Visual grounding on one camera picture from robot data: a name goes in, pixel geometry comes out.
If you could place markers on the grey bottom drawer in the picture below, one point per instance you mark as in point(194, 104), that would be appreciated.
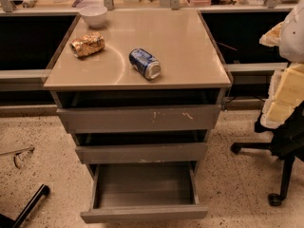
point(143, 192)

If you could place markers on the grey drawer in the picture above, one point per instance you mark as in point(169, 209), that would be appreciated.
point(170, 152)
point(143, 192)
point(139, 118)

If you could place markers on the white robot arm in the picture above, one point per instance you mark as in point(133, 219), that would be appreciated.
point(291, 44)

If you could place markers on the grey top drawer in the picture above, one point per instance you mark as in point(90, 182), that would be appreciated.
point(139, 118)

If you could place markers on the grey drawer cabinet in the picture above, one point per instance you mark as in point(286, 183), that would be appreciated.
point(191, 73)

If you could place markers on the grey middle drawer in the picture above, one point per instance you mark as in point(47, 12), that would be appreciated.
point(170, 152)

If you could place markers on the blue soda can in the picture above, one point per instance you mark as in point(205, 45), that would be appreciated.
point(145, 63)

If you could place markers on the crushed gold can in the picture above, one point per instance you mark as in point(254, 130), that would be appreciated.
point(87, 45)

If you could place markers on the white bowl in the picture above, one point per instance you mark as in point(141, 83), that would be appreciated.
point(94, 15)

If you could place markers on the black office chair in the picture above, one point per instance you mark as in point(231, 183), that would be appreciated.
point(287, 144)

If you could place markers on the black chair leg left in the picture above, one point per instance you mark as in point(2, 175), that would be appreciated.
point(6, 222)

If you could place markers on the metal rod with cable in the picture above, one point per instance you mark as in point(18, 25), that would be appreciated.
point(18, 155)

